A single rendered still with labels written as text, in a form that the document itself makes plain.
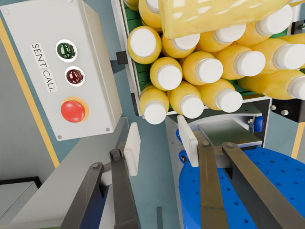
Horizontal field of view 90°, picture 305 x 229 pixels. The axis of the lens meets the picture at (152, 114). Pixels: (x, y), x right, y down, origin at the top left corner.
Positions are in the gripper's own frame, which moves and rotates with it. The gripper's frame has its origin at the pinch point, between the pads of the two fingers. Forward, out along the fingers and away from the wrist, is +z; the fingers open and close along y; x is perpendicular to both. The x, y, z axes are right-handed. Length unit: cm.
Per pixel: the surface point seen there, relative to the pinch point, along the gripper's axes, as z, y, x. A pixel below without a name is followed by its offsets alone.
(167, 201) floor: 117, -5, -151
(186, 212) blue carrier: 4.2, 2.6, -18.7
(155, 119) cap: 9.4, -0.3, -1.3
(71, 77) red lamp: 6.1, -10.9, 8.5
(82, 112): 6.1, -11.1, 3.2
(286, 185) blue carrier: 5.9, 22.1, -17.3
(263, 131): 102, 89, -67
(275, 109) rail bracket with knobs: 22.9, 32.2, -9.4
